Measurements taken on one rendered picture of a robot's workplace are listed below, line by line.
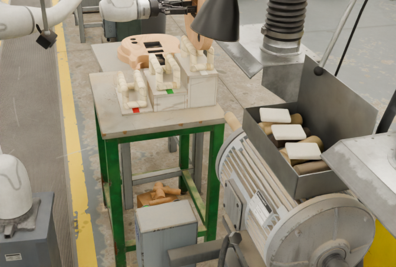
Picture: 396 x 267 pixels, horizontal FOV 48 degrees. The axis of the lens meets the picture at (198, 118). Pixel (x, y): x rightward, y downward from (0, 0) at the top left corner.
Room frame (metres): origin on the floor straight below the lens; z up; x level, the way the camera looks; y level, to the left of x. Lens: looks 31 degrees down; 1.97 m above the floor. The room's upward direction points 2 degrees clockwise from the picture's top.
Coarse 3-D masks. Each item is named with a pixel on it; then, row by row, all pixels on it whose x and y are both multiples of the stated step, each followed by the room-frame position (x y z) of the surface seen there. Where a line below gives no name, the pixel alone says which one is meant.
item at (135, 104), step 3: (129, 102) 1.78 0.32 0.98; (132, 102) 1.78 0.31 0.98; (135, 102) 1.78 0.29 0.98; (138, 102) 1.78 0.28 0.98; (141, 102) 1.79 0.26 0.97; (144, 102) 1.79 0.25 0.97; (123, 105) 1.76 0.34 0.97; (126, 105) 1.76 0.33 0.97; (129, 105) 1.77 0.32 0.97; (132, 105) 1.77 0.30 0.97; (135, 105) 1.77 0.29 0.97; (138, 105) 1.78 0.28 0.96; (141, 105) 1.78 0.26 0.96; (144, 105) 1.79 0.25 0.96
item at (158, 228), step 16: (144, 208) 0.92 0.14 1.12; (160, 208) 0.93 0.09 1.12; (176, 208) 0.93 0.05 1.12; (192, 208) 0.93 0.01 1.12; (144, 224) 0.86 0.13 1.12; (160, 224) 0.86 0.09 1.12; (176, 224) 0.87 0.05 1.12; (192, 224) 0.88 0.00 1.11; (144, 240) 0.83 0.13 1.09; (160, 240) 0.85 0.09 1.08; (176, 240) 0.86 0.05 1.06; (192, 240) 0.88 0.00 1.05; (144, 256) 0.83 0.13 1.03; (160, 256) 0.85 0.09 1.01
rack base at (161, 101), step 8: (144, 72) 2.01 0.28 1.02; (144, 80) 1.99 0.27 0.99; (152, 80) 1.92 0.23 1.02; (168, 80) 1.93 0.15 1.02; (152, 88) 1.84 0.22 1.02; (184, 88) 1.85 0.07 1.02; (152, 96) 1.80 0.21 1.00; (160, 96) 1.78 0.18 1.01; (168, 96) 1.79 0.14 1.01; (176, 96) 1.81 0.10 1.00; (184, 96) 1.82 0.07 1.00; (152, 104) 1.80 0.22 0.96; (160, 104) 1.78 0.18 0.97; (168, 104) 1.79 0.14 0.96; (176, 104) 1.81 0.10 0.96; (184, 104) 1.82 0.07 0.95
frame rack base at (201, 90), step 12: (180, 60) 1.99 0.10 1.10; (204, 60) 2.01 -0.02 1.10; (180, 72) 1.95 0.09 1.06; (192, 72) 1.86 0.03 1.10; (216, 72) 1.87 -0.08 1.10; (192, 84) 1.83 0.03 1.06; (204, 84) 1.85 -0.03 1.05; (216, 84) 1.86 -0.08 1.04; (192, 96) 1.83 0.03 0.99; (204, 96) 1.85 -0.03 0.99; (216, 96) 1.86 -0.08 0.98
